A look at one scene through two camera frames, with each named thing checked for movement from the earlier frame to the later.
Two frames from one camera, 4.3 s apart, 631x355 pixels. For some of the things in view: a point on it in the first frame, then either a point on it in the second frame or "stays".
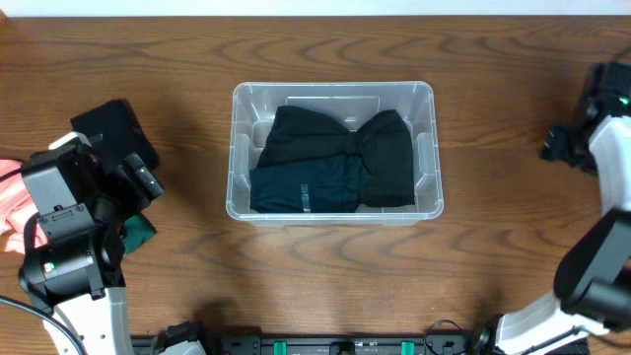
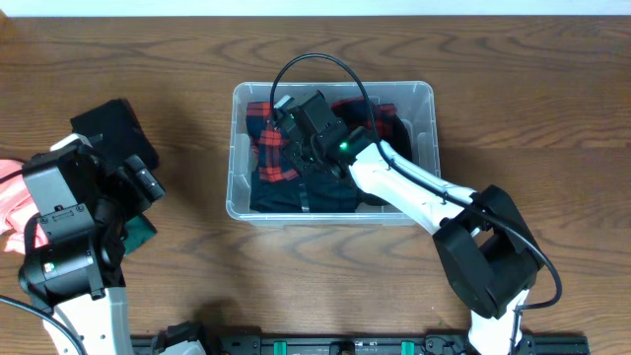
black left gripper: x=118 y=184 stays
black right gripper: x=557 y=144 to x=295 y=151
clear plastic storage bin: x=334 y=153 stays
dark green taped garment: x=137 y=231 stays
